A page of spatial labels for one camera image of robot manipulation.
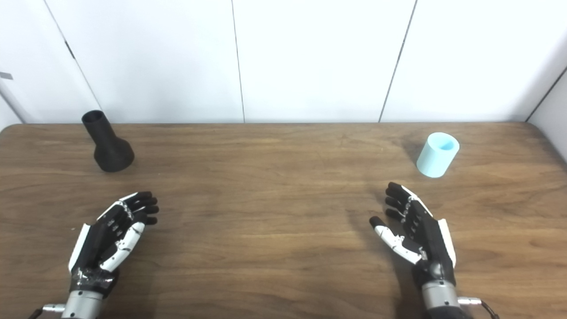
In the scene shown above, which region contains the white and black left hand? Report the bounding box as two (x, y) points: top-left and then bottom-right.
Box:
(68, 191), (159, 298)

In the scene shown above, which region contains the white and black right hand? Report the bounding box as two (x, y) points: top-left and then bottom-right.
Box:
(370, 182), (457, 288)

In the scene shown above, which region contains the light blue cylinder cup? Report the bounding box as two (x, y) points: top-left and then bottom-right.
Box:
(416, 132), (460, 179)

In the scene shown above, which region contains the black funnel-shaped nozzle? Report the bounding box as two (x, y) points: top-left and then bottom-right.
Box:
(82, 110), (135, 173)

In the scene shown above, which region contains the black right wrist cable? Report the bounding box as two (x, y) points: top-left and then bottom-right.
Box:
(458, 297), (500, 319)

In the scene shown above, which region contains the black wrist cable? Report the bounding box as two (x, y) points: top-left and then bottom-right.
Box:
(458, 297), (500, 319)
(28, 303), (67, 319)

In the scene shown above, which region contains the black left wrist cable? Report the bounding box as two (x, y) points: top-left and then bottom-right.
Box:
(28, 303), (67, 319)

